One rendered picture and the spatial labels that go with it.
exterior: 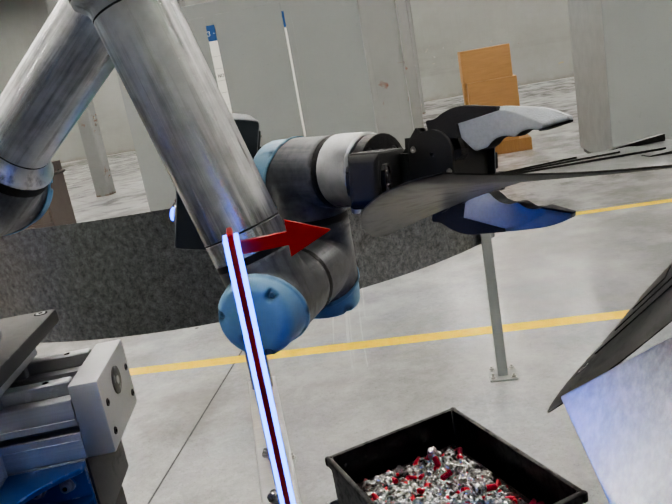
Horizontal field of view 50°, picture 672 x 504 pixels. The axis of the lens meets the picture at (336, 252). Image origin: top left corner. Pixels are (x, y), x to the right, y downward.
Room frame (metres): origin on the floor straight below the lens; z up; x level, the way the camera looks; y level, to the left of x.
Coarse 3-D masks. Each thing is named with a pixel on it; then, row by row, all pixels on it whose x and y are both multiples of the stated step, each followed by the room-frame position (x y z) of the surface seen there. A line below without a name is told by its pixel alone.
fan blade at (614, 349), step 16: (656, 288) 0.62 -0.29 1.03; (640, 304) 0.64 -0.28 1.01; (656, 304) 0.60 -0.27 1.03; (624, 320) 0.65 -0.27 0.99; (640, 320) 0.61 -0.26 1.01; (656, 320) 0.57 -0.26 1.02; (608, 336) 0.67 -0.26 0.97; (624, 336) 0.61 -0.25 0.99; (640, 336) 0.58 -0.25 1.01; (608, 352) 0.62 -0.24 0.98; (624, 352) 0.58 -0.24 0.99; (592, 368) 0.62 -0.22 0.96; (608, 368) 0.59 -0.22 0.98; (576, 384) 0.62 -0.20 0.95; (560, 400) 0.62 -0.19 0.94
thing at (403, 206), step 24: (624, 144) 0.51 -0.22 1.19; (648, 144) 0.50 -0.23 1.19; (528, 168) 0.46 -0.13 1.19; (552, 168) 0.45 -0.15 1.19; (576, 168) 0.41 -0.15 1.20; (600, 168) 0.40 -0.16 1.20; (624, 168) 0.40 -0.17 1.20; (648, 168) 0.40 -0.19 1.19; (384, 192) 0.41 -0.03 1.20; (408, 192) 0.40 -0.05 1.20; (432, 192) 0.41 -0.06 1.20; (456, 192) 0.44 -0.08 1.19; (480, 192) 0.51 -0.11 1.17; (384, 216) 0.50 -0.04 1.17; (408, 216) 0.53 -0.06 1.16
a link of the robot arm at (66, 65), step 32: (64, 0) 0.82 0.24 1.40; (64, 32) 0.81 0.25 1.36; (96, 32) 0.81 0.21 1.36; (32, 64) 0.83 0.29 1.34; (64, 64) 0.82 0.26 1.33; (96, 64) 0.83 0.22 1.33; (0, 96) 0.87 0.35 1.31; (32, 96) 0.84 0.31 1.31; (64, 96) 0.84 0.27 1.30; (0, 128) 0.86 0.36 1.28; (32, 128) 0.85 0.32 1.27; (64, 128) 0.87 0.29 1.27; (0, 160) 0.86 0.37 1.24; (32, 160) 0.87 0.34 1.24; (0, 192) 0.87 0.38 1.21; (32, 192) 0.89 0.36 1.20; (0, 224) 0.89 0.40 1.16
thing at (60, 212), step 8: (56, 160) 7.11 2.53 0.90; (56, 168) 7.00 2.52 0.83; (56, 176) 6.96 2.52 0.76; (56, 184) 6.92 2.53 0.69; (64, 184) 7.08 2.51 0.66; (56, 192) 6.87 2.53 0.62; (64, 192) 7.03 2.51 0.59; (56, 200) 6.83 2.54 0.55; (64, 200) 6.99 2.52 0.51; (48, 208) 6.67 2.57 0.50; (56, 208) 6.79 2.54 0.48; (64, 208) 6.94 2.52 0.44; (72, 208) 7.11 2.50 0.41; (48, 216) 6.66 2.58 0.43; (56, 216) 6.75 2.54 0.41; (64, 216) 6.90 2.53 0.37; (72, 216) 7.06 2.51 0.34; (32, 224) 6.68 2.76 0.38; (40, 224) 6.68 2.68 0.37; (48, 224) 6.67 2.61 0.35; (56, 224) 6.71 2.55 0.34; (64, 224) 6.86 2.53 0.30
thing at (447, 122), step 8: (448, 112) 0.60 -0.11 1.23; (456, 112) 0.59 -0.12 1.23; (464, 112) 0.59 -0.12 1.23; (472, 112) 0.58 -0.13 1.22; (480, 112) 0.58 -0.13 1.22; (488, 112) 0.57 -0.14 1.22; (432, 120) 0.61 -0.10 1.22; (440, 120) 0.61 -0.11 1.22; (448, 120) 0.60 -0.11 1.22; (456, 120) 0.59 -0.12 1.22; (464, 120) 0.59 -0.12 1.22; (432, 128) 0.61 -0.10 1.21; (440, 128) 0.61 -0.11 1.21; (448, 128) 0.60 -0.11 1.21; (456, 128) 0.59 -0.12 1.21; (448, 136) 0.60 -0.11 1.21; (456, 136) 0.59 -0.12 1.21
